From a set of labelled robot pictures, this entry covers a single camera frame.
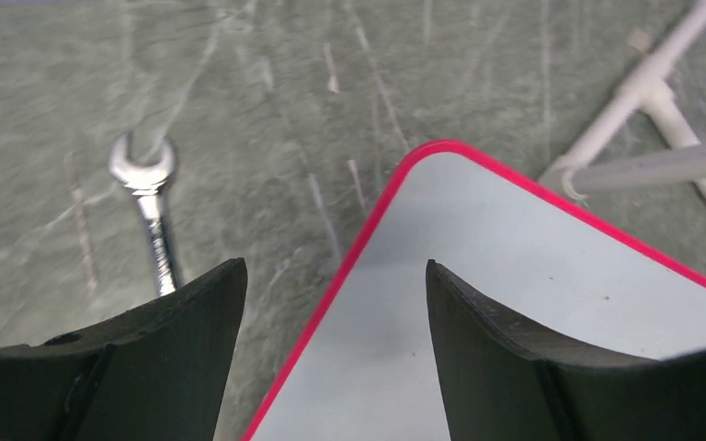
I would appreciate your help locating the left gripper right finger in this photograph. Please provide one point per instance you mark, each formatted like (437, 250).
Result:
(504, 376)

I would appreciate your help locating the red framed whiteboard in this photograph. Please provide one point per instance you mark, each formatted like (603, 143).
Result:
(364, 369)

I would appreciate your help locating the silver open-end wrench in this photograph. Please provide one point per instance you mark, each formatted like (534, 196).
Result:
(148, 185)

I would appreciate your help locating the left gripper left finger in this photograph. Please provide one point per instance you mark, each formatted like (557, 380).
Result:
(155, 372)

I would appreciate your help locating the white PVC pipe frame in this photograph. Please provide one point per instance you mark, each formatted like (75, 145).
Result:
(574, 175)

